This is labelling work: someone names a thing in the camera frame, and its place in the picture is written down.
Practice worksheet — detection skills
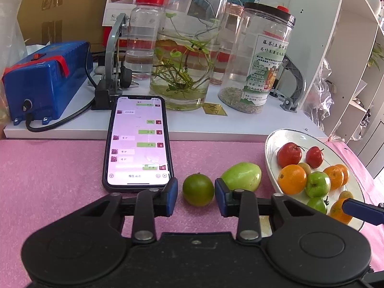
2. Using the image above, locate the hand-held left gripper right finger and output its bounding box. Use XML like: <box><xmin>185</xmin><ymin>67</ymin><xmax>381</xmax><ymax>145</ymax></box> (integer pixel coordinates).
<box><xmin>214</xmin><ymin>178</ymin><xmax>323</xmax><ymax>242</ymax></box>

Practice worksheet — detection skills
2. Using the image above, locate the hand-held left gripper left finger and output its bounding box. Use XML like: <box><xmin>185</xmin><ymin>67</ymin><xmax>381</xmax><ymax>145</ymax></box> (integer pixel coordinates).
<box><xmin>75</xmin><ymin>177</ymin><xmax>179</xmax><ymax>244</ymax></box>

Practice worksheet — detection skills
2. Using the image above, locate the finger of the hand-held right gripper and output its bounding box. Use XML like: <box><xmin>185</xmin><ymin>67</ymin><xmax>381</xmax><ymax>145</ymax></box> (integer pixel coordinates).
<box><xmin>343</xmin><ymin>198</ymin><xmax>384</xmax><ymax>225</ymax></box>

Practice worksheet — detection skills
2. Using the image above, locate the orange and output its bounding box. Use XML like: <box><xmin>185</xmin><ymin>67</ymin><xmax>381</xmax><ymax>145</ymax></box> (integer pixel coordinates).
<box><xmin>335</xmin><ymin>164</ymin><xmax>350</xmax><ymax>186</ymax></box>
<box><xmin>278</xmin><ymin>164</ymin><xmax>308</xmax><ymax>195</ymax></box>
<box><xmin>323</xmin><ymin>166</ymin><xmax>344</xmax><ymax>191</ymax></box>
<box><xmin>329</xmin><ymin>198</ymin><xmax>354</xmax><ymax>225</ymax></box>

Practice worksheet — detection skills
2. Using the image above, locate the green lime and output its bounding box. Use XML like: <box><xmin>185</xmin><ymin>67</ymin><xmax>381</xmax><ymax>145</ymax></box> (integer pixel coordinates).
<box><xmin>182</xmin><ymin>173</ymin><xmax>215</xmax><ymax>207</ymax></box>

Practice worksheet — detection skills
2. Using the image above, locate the green mango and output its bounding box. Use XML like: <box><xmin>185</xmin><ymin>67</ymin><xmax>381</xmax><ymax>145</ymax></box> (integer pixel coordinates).
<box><xmin>221</xmin><ymin>162</ymin><xmax>262</xmax><ymax>192</ymax></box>

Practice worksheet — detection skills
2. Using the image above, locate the small green apple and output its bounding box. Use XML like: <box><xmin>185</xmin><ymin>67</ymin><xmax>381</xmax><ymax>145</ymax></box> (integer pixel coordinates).
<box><xmin>306</xmin><ymin>197</ymin><xmax>328</xmax><ymax>215</ymax></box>

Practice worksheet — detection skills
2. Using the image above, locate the large green apple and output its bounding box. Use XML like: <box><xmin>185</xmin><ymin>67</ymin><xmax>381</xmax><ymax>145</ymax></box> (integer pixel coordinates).
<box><xmin>305</xmin><ymin>171</ymin><xmax>331</xmax><ymax>198</ymax></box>

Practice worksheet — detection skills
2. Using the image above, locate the red apple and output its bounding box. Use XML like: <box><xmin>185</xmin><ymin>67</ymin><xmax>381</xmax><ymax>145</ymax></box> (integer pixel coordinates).
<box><xmin>277</xmin><ymin>142</ymin><xmax>303</xmax><ymax>168</ymax></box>
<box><xmin>305</xmin><ymin>146</ymin><xmax>324</xmax><ymax>169</ymax></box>

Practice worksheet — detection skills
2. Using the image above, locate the white ceramic plate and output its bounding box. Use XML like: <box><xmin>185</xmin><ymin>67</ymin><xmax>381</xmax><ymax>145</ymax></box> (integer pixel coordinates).
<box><xmin>264</xmin><ymin>129</ymin><xmax>365</xmax><ymax>232</ymax></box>

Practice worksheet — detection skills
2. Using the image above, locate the black smartphone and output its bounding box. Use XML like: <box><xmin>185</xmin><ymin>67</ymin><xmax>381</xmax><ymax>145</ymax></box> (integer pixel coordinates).
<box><xmin>102</xmin><ymin>95</ymin><xmax>174</xmax><ymax>193</ymax></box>

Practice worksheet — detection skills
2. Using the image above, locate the gold sticker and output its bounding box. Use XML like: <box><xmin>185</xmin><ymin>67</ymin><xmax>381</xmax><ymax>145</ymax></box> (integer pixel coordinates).
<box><xmin>202</xmin><ymin>103</ymin><xmax>228</xmax><ymax>116</ymax></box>

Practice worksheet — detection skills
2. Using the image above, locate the glass vase with water plants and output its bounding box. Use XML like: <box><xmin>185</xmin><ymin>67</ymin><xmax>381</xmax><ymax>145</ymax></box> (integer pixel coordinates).
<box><xmin>149</xmin><ymin>0</ymin><xmax>240</xmax><ymax>111</ymax></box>

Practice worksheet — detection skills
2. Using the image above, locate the crumpled clear plastic bag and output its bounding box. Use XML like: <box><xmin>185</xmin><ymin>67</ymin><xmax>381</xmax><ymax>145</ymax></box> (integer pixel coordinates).
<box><xmin>303</xmin><ymin>57</ymin><xmax>333</xmax><ymax>138</ymax></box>

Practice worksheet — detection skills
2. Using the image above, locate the pink floral tablecloth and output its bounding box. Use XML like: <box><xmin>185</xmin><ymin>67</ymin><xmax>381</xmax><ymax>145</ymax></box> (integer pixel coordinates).
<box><xmin>0</xmin><ymin>139</ymin><xmax>384</xmax><ymax>246</ymax></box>

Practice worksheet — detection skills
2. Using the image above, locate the white platform board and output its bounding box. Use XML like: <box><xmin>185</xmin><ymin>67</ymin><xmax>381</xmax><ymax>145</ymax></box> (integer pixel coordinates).
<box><xmin>3</xmin><ymin>63</ymin><xmax>327</xmax><ymax>141</ymax></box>

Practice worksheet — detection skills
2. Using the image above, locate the black power adapter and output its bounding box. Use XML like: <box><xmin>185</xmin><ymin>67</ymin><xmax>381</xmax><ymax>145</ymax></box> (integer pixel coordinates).
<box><xmin>117</xmin><ymin>66</ymin><xmax>140</xmax><ymax>90</ymax></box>

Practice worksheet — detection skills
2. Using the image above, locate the plastic jar with black lid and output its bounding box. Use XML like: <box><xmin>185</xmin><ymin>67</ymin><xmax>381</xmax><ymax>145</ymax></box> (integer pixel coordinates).
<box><xmin>218</xmin><ymin>2</ymin><xmax>297</xmax><ymax>114</ymax></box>

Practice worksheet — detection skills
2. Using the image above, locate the white shelf unit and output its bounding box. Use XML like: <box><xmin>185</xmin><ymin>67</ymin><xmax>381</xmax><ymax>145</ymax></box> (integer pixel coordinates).
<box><xmin>312</xmin><ymin>0</ymin><xmax>384</xmax><ymax>180</ymax></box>

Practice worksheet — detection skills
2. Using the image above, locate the green potted plant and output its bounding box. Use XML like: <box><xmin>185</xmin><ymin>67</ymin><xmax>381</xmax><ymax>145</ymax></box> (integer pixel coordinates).
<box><xmin>367</xmin><ymin>43</ymin><xmax>384</xmax><ymax>72</ymax></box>

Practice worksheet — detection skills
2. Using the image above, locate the blue machine box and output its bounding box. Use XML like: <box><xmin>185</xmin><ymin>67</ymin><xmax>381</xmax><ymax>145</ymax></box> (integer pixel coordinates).
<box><xmin>1</xmin><ymin>42</ymin><xmax>94</xmax><ymax>126</ymax></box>

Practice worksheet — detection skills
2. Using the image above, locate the clear bottle with red cap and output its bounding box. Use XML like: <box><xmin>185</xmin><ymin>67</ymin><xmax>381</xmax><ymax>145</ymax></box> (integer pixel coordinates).
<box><xmin>126</xmin><ymin>0</ymin><xmax>166</xmax><ymax>80</ymax></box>

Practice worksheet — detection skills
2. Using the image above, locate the cardboard box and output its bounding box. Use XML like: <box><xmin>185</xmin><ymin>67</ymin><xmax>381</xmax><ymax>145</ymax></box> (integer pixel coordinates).
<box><xmin>16</xmin><ymin>0</ymin><xmax>114</xmax><ymax>51</ymax></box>

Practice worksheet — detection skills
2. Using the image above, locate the black bracket base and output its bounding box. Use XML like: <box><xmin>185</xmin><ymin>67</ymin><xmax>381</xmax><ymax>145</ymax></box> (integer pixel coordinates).
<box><xmin>91</xmin><ymin>79</ymin><xmax>122</xmax><ymax>110</ymax></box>

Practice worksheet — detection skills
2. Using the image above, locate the black power cable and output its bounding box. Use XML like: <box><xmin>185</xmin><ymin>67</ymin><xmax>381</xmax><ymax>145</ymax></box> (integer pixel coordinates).
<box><xmin>25</xmin><ymin>96</ymin><xmax>99</xmax><ymax>132</ymax></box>

